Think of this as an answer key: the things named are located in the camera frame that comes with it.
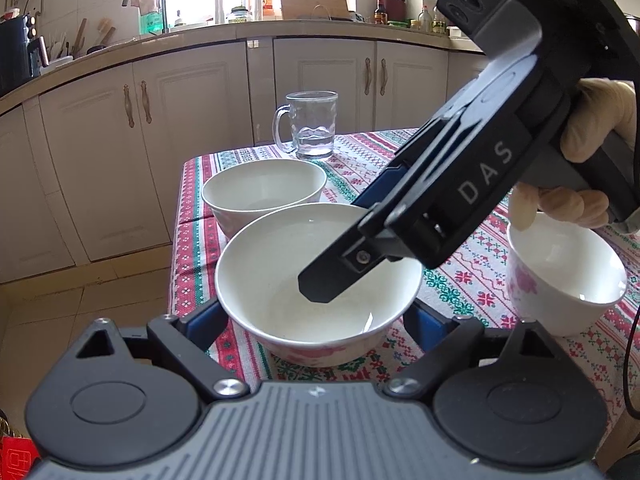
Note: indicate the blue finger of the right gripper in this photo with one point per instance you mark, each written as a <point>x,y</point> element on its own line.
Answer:
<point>346,261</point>
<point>380,187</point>

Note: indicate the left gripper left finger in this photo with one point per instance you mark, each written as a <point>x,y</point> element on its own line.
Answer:
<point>179,344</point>

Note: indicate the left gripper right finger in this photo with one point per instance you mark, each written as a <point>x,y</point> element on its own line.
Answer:
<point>447,345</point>

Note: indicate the white bowl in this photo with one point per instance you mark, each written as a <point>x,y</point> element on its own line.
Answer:
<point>562,276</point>
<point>243,193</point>
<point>287,281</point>

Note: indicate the white kitchen cabinets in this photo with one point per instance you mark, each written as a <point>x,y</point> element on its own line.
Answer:
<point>90,169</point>

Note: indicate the kitchen faucet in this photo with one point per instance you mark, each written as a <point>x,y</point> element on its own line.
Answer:
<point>153,18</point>

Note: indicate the right gloved hand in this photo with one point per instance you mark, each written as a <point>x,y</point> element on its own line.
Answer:
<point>606,106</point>

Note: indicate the patterned tablecloth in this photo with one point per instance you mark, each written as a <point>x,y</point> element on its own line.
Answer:
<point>471,282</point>

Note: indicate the clear glass mug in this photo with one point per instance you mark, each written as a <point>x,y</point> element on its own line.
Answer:
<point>312,116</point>

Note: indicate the knife block with knives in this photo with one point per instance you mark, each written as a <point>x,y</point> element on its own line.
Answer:
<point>392,5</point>

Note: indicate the red cardboard box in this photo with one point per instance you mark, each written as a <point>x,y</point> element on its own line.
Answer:
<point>18,454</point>

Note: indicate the wooden cutting board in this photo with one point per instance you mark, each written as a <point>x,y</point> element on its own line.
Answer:
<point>333,10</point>

